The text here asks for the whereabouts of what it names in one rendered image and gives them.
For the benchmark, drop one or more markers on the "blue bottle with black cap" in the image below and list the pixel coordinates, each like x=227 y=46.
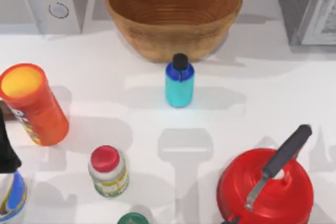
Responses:
x=179 y=87

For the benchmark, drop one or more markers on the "brown woven basket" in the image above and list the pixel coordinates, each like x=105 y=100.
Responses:
x=173 y=22

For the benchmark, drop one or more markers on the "white bottle with red cap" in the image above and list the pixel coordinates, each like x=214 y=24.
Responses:
x=107 y=171

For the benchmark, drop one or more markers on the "green bottle cap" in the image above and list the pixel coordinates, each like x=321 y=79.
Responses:
x=132 y=219

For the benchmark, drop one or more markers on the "orange can with yellow lid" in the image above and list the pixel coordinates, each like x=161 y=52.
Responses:
x=36 y=106

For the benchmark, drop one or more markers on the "round microwave knob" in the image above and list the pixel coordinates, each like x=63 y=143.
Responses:
x=58 y=10

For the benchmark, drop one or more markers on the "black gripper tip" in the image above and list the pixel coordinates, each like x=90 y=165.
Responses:
x=7 y=150

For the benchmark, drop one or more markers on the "pale microwave oven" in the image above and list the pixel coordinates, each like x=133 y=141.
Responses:
x=29 y=1

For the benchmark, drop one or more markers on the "white and blue bottle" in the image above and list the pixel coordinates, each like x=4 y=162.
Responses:
x=11 y=200

